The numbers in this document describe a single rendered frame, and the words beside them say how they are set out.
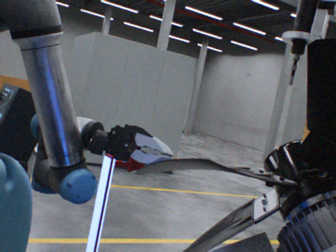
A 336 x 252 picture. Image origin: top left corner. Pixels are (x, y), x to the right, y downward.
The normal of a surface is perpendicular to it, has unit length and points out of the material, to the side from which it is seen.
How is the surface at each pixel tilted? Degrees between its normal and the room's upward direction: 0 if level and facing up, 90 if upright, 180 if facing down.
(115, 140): 84
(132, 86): 90
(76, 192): 89
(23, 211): 96
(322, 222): 66
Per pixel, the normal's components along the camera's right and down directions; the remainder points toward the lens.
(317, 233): -0.68, -0.38
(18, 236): 0.95, 0.29
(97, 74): 0.46, 0.14
